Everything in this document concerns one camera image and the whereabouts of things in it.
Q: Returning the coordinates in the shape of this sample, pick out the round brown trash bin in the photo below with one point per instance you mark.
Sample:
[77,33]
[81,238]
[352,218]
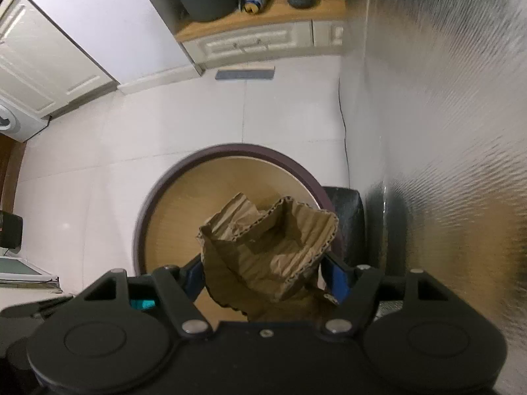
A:
[185,197]

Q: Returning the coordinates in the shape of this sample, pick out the brown corrugated cardboard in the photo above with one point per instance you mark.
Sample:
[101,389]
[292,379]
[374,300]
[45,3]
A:
[263,263]

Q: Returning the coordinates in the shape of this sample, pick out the wooden platform with white drawers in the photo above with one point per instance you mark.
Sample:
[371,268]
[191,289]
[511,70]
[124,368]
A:
[255,37]

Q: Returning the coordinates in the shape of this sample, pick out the white flat scale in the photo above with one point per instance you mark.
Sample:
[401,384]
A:
[24,271]

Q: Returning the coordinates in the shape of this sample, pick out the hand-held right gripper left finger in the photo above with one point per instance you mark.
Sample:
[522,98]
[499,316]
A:
[193,277]

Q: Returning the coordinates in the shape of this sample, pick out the white cabinet doors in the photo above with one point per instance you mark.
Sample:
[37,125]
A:
[45,57]

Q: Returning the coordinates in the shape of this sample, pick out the black electronic device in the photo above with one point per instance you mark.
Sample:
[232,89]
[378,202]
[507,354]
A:
[10,230]

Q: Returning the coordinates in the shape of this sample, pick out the white washing machine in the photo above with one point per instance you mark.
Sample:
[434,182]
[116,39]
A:
[18,121]

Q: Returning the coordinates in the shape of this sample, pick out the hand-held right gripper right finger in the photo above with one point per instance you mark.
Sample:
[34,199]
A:
[336,277]

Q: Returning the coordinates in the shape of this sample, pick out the silver foil sided table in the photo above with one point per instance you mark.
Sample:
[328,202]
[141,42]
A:
[436,131]

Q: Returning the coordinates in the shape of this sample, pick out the black glossy plastic object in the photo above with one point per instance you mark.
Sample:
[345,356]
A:
[348,218]

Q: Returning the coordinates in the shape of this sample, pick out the grey rectangular floor pad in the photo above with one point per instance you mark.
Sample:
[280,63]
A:
[245,74]

